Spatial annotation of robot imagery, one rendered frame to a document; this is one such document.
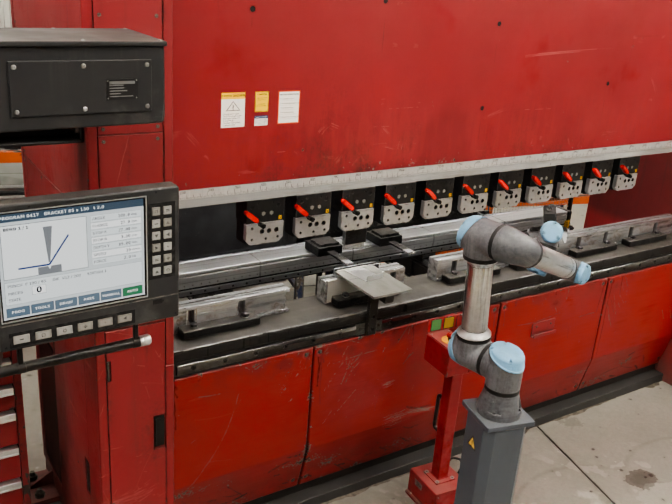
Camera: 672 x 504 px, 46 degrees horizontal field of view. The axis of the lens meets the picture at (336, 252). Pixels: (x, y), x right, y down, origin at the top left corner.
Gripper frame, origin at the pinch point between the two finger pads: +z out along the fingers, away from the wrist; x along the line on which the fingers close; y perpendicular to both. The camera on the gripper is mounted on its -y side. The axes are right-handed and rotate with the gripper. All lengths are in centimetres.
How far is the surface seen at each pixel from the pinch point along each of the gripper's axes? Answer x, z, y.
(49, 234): -117, -155, 7
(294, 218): -91, -40, -2
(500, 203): -18.5, 32.4, -12.6
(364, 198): -69, -22, -11
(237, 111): -102, -72, -36
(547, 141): 1, 40, -40
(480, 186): -26.7, 20.6, -19.0
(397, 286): -56, -20, 22
